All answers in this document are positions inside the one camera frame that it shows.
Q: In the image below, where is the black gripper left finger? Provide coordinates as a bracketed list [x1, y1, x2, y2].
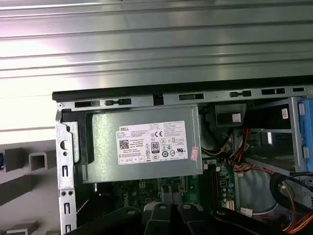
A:
[65, 203, 177, 235]

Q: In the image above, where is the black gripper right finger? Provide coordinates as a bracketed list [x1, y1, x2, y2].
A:
[177, 203, 294, 235]

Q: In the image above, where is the orange red power wire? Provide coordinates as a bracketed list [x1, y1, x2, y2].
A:
[281, 180, 313, 233]

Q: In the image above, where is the black RAM slot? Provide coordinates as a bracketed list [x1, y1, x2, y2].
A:
[207, 163, 212, 213]
[215, 163, 220, 213]
[211, 163, 216, 213]
[203, 163, 208, 213]

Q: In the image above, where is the green motherboard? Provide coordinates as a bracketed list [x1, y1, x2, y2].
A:
[94, 156, 238, 216]

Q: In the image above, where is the grey Dell power supply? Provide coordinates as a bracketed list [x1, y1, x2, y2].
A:
[82, 105, 203, 184]

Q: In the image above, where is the black open PC case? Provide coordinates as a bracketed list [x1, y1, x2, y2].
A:
[51, 74, 313, 235]

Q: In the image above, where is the metal optical drive cage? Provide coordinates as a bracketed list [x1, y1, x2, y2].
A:
[244, 96, 313, 173]

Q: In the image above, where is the grey parts rack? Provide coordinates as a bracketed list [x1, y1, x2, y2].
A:
[0, 139, 57, 235]

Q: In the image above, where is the blue plastic drive latch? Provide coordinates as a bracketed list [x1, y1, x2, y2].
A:
[297, 97, 313, 172]

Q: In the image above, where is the yellow black power wire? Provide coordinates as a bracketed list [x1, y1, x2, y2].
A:
[201, 137, 232, 159]

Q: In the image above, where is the black cable bundle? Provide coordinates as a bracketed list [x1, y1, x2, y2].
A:
[268, 171, 313, 218]

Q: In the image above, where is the red orange wire bundle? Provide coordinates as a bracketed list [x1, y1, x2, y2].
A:
[228, 126, 276, 178]

